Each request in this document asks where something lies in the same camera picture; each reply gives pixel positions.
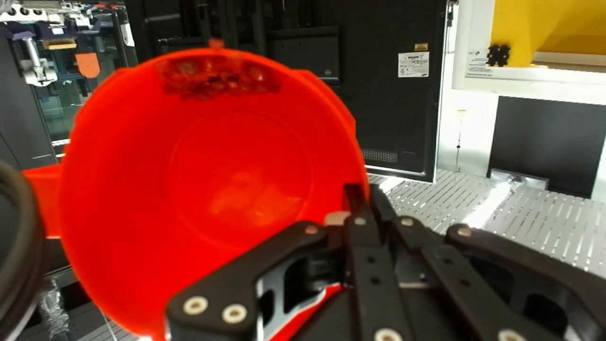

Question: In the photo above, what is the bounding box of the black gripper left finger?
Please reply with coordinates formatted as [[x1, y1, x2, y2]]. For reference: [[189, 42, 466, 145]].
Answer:
[[165, 185, 411, 341]]

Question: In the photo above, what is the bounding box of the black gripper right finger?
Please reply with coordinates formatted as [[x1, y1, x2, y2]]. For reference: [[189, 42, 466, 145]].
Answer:
[[371, 186, 606, 341]]

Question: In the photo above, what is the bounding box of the orange plastic bowl with handle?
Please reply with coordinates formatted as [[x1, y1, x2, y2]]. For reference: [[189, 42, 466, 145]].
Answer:
[[25, 48, 367, 341]]

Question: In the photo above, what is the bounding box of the white panel board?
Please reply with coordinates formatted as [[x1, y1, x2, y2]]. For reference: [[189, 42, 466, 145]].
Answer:
[[439, 0, 604, 202]]

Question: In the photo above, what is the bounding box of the yellow caution sign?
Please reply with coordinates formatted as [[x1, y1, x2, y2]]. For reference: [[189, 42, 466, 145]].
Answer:
[[487, 0, 606, 73]]

